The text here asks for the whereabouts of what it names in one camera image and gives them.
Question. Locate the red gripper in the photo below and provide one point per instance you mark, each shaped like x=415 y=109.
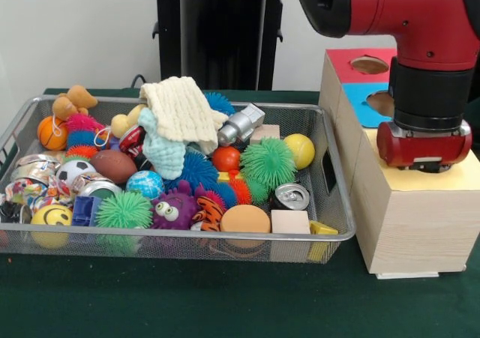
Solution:
x=424 y=151

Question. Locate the cream knitted cloth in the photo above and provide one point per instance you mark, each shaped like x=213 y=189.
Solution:
x=180 y=109

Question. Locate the brown plush toy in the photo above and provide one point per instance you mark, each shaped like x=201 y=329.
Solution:
x=71 y=100

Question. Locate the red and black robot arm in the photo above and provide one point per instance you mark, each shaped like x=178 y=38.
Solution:
x=420 y=23

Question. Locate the wooden box with three holes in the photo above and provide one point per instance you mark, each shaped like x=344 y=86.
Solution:
x=412 y=225

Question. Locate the clear mesh bin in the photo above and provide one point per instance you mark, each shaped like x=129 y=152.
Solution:
x=187 y=245

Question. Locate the plain yellow ball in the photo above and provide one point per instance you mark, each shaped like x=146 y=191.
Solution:
x=298 y=151

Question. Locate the green spiky ball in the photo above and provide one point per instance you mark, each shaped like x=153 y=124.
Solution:
x=268 y=162
x=124 y=212

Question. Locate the purple spiky ball with eyes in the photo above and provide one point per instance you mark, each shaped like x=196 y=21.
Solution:
x=174 y=212

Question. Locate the mint green knitted cloth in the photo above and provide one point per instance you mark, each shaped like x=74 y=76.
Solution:
x=161 y=154

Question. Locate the small orange basketball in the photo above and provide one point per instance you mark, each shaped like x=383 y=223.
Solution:
x=51 y=136

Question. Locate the yellow smiley ball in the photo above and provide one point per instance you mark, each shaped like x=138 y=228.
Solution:
x=51 y=224

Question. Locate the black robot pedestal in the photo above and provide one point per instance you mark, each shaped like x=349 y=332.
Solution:
x=217 y=38

